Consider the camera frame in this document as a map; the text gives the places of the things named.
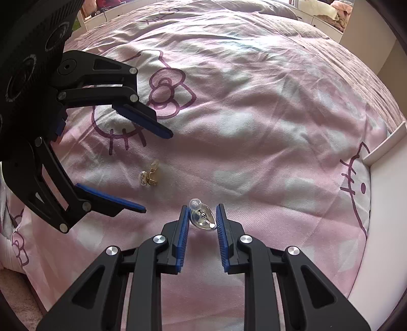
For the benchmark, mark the pile of pink clothes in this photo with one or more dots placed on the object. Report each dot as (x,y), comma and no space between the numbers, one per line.
(344,10)

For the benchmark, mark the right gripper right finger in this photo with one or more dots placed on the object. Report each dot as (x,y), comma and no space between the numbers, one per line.
(284,290)

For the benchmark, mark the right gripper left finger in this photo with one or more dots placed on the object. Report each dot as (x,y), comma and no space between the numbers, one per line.
(123,278)

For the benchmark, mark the white plush toy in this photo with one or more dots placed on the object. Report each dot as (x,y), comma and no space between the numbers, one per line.
(317,8)

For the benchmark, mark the silver pearl brooch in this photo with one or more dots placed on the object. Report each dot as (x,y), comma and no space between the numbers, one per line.
(201,216)

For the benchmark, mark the pink Hello Kitty duvet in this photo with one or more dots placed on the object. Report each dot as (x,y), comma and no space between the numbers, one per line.
(270,117)

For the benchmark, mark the white storage tray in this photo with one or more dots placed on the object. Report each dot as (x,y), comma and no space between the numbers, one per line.
(380,284)

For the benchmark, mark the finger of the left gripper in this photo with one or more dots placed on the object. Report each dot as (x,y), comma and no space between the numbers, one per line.
(103,203)
(145,117)

